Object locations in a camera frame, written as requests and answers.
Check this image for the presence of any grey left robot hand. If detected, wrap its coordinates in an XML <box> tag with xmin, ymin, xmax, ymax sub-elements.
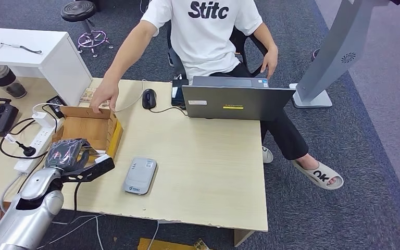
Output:
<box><xmin>44</xmin><ymin>137</ymin><xmax>90</xmax><ymax>173</ymax></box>

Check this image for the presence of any person's right hand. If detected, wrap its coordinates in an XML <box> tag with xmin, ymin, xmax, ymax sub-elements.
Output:
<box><xmin>89</xmin><ymin>81</ymin><xmax>120</xmax><ymax>115</ymax></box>

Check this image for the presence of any person's left hand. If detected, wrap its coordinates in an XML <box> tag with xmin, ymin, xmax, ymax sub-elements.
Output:
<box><xmin>260</xmin><ymin>46</ymin><xmax>279</xmax><ymax>80</ymax></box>

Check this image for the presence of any person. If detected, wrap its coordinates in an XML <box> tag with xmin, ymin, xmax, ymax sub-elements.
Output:
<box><xmin>89</xmin><ymin>0</ymin><xmax>345</xmax><ymax>191</ymax></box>

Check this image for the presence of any grey card reader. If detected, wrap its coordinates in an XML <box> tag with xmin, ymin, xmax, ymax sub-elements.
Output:
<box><xmin>122</xmin><ymin>157</ymin><xmax>158</xmax><ymax>196</ymax></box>

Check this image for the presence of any white power strip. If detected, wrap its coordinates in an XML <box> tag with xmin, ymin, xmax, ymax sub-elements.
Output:
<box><xmin>14</xmin><ymin>119</ymin><xmax>65</xmax><ymax>175</ymax></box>

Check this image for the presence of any white cards stack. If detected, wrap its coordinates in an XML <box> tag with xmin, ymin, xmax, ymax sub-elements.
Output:
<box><xmin>89</xmin><ymin>145</ymin><xmax>109</xmax><ymax>156</ymax></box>

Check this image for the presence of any black office chair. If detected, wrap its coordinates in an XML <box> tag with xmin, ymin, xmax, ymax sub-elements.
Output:
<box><xmin>167</xmin><ymin>20</ymin><xmax>270</xmax><ymax>82</ymax></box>

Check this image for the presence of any open cardboard box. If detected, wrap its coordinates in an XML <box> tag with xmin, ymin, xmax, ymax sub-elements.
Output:
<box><xmin>52</xmin><ymin>105</ymin><xmax>124</xmax><ymax>163</ymax></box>

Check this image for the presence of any white charger block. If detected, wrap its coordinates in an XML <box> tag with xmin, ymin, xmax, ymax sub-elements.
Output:
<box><xmin>32</xmin><ymin>111</ymin><xmax>56</xmax><ymax>129</ymax></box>

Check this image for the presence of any black computer mouse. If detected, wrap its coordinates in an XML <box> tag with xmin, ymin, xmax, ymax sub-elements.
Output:
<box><xmin>142</xmin><ymin>89</ymin><xmax>157</xmax><ymax>110</ymax></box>

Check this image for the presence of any black power brick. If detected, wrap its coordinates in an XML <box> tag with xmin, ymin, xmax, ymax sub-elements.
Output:
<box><xmin>45</xmin><ymin>95</ymin><xmax>68</xmax><ymax>119</ymax></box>

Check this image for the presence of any white cabinet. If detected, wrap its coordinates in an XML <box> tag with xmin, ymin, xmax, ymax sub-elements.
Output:
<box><xmin>0</xmin><ymin>26</ymin><xmax>94</xmax><ymax>107</ymax></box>

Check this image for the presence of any grey laptop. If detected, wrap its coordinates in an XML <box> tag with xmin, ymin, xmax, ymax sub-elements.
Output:
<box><xmin>181</xmin><ymin>76</ymin><xmax>296</xmax><ymax>121</ymax></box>

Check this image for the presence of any grey kiosk stand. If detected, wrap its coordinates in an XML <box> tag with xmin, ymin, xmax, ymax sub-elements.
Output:
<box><xmin>289</xmin><ymin>0</ymin><xmax>394</xmax><ymax>109</ymax></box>

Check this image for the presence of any black phone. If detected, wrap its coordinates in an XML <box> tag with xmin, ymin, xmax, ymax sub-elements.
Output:
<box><xmin>171</xmin><ymin>79</ymin><xmax>190</xmax><ymax>107</ymax></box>

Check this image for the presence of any black round stool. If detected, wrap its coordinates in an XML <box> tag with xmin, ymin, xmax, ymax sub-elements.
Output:
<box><xmin>60</xmin><ymin>0</ymin><xmax>115</xmax><ymax>58</ymax></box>

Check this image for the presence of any beige slipper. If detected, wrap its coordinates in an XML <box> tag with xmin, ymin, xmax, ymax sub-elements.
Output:
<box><xmin>291</xmin><ymin>160</ymin><xmax>345</xmax><ymax>191</ymax></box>
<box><xmin>262</xmin><ymin>146</ymin><xmax>275</xmax><ymax>164</ymax></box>

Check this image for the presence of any clear tumbler with black sleeve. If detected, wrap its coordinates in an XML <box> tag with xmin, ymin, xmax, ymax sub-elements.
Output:
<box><xmin>0</xmin><ymin>64</ymin><xmax>28</xmax><ymax>99</ymax></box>

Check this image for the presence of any yellow cardboard box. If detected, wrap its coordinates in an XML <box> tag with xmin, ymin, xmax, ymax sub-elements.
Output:
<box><xmin>137</xmin><ymin>237</ymin><xmax>211</xmax><ymax>250</ymax></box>

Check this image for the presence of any white desk cable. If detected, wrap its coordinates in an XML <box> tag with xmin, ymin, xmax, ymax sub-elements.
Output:
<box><xmin>114</xmin><ymin>79</ymin><xmax>147</xmax><ymax>114</ymax></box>

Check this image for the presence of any black plug with cable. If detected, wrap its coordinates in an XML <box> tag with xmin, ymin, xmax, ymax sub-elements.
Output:
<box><xmin>0</xmin><ymin>117</ymin><xmax>49</xmax><ymax>160</ymax></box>

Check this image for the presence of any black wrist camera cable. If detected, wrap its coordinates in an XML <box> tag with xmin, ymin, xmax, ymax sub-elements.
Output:
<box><xmin>72</xmin><ymin>181</ymin><xmax>83</xmax><ymax>216</ymax></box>

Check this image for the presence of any white charger cable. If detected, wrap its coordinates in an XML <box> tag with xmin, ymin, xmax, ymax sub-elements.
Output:
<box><xmin>31</xmin><ymin>102</ymin><xmax>61</xmax><ymax>115</ymax></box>

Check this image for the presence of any black mouse cable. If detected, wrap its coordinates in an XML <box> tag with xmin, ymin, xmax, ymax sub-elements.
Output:
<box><xmin>149</xmin><ymin>106</ymin><xmax>189</xmax><ymax>116</ymax></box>

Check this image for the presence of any grey power strip cable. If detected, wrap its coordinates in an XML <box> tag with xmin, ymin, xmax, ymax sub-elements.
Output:
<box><xmin>0</xmin><ymin>172</ymin><xmax>23</xmax><ymax>215</ymax></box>

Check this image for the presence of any white floor cable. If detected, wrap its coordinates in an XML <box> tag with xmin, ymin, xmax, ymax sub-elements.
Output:
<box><xmin>146</xmin><ymin>220</ymin><xmax>160</xmax><ymax>250</ymax></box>
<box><xmin>36</xmin><ymin>213</ymin><xmax>106</xmax><ymax>250</ymax></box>

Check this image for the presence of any white and black device cord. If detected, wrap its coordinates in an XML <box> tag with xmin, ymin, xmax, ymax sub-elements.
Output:
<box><xmin>0</xmin><ymin>42</ymin><xmax>43</xmax><ymax>55</ymax></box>

